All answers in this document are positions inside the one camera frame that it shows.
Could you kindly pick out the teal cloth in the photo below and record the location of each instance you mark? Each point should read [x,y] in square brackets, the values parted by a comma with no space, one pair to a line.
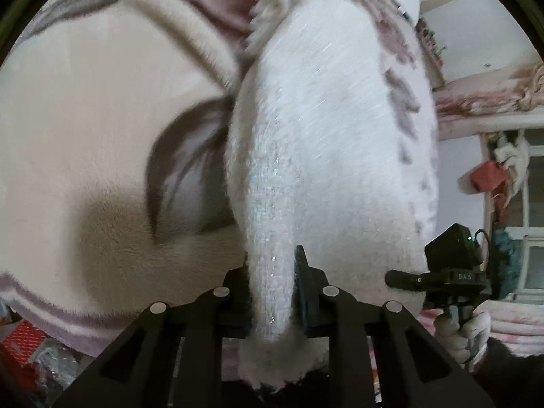
[508,255]

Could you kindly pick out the red cloth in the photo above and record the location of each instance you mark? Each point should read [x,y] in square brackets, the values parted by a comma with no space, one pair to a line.
[486,176]

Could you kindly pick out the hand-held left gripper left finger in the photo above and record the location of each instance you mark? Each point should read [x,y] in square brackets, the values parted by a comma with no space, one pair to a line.
[236,301]

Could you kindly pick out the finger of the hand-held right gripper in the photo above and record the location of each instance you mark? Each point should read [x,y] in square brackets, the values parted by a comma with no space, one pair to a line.
[406,279]

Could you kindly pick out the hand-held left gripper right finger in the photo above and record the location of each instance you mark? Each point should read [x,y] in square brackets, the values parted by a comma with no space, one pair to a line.
[302,280]

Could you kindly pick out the pile of plastic bags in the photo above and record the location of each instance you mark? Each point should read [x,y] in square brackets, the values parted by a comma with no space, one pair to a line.
[59,369]

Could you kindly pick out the person's right forearm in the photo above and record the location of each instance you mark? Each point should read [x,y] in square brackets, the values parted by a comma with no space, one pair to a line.
[510,374]

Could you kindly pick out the tied pink floral curtain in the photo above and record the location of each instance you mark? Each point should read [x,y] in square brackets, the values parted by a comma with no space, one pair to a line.
[488,102]

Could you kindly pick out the red box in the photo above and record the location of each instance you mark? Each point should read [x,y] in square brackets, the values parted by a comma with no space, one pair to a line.
[21,348]

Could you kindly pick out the person's right hand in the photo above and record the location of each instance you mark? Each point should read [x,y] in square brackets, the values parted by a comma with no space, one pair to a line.
[454,342]

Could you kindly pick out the white knitted jacket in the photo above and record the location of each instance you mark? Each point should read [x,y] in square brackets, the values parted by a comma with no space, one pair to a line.
[323,136]

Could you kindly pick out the pile of small clutter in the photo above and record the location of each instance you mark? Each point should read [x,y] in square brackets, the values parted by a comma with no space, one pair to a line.
[431,42]

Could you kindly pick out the person's dark clothing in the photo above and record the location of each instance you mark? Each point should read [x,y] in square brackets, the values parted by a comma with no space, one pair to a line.
[314,393]

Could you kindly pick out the window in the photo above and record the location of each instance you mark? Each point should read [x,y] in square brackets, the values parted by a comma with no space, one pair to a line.
[533,204]

